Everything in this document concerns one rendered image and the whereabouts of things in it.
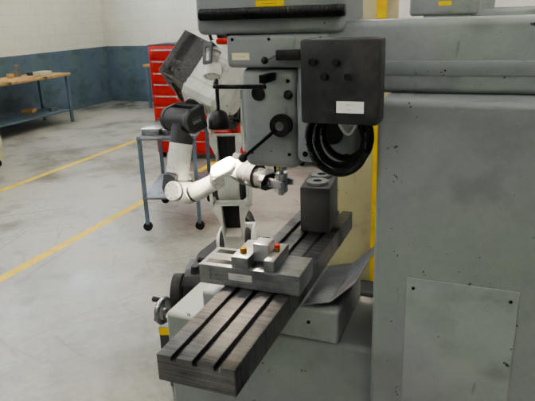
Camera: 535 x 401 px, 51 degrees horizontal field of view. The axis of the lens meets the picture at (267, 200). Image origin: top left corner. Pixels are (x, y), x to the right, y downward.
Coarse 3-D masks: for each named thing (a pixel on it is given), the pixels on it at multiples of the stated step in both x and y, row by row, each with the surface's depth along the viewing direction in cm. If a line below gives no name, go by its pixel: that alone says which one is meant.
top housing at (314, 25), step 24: (216, 0) 170; (240, 0) 167; (264, 0) 164; (288, 0) 162; (312, 0) 159; (336, 0) 157; (360, 0) 174; (216, 24) 172; (240, 24) 169; (264, 24) 167; (288, 24) 164; (312, 24) 161; (336, 24) 159
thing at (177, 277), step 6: (174, 276) 273; (180, 276) 273; (174, 282) 269; (180, 282) 269; (174, 288) 268; (180, 288) 269; (174, 294) 267; (180, 294) 268; (174, 300) 267; (180, 300) 268
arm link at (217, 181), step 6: (222, 162) 208; (228, 162) 206; (234, 162) 205; (216, 168) 208; (222, 168) 206; (228, 168) 204; (234, 168) 205; (210, 174) 210; (216, 174) 207; (222, 174) 206; (210, 180) 211; (216, 180) 208; (222, 180) 215; (216, 186) 212; (222, 186) 213
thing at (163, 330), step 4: (192, 260) 338; (188, 264) 332; (192, 264) 332; (188, 268) 327; (184, 272) 322; (164, 324) 269; (160, 328) 267; (164, 328) 266; (160, 332) 267; (164, 332) 267; (168, 332) 267; (160, 336) 268; (164, 336) 268; (168, 336) 268; (160, 340) 269; (164, 340) 269; (168, 340) 268; (164, 344) 269; (172, 384) 288
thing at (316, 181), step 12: (312, 180) 229; (324, 180) 228; (336, 180) 239; (300, 192) 225; (312, 192) 224; (324, 192) 223; (336, 192) 241; (300, 204) 227; (312, 204) 226; (324, 204) 224; (336, 204) 243; (312, 216) 227; (324, 216) 226; (312, 228) 229; (324, 228) 228
